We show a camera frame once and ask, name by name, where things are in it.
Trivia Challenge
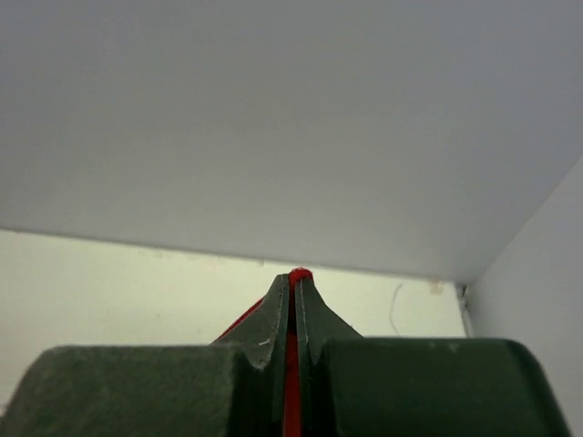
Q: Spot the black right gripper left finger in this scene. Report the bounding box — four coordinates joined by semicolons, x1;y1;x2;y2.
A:
1;275;290;436

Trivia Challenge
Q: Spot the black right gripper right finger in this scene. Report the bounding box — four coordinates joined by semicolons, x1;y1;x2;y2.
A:
293;277;570;436

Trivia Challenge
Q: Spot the red t shirt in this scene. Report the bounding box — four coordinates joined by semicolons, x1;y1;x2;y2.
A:
212;268;312;436

